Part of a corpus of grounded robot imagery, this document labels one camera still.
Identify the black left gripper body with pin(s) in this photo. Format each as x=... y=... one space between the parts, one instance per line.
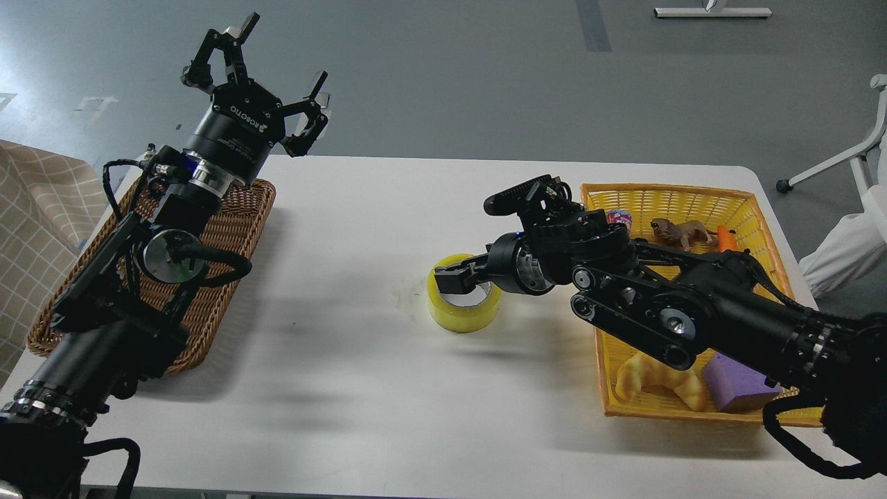
x=238 y=130

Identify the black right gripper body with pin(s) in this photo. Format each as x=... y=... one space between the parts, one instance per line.
x=510 y=265

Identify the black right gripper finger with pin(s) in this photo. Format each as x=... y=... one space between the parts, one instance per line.
x=461 y=274

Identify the yellow tape roll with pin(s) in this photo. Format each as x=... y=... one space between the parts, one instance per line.
x=462 y=318

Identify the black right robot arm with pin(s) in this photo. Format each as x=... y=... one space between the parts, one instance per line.
x=673 y=305

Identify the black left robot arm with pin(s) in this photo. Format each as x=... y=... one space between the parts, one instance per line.
x=122 y=319

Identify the brown wicker basket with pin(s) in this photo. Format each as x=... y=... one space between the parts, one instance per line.
x=236 y=228

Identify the small drink can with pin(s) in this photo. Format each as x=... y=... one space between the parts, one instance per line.
x=620 y=216

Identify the toy croissant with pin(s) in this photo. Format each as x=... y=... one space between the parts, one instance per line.
x=642 y=371

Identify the yellow plastic basket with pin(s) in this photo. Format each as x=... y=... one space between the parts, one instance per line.
x=735 y=210

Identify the brown toy lion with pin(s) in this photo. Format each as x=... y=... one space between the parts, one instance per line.
x=682 y=234

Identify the toy carrot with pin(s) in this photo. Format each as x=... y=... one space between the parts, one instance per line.
x=727 y=240

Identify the purple foam block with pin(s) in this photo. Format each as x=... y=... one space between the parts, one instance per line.
x=736 y=388

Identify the white stand base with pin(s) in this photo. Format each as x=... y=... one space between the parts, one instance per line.
x=713 y=10

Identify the seated person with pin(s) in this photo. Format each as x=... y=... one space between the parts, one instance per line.
x=856 y=244

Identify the white office chair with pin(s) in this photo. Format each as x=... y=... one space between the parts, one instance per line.
x=852 y=153

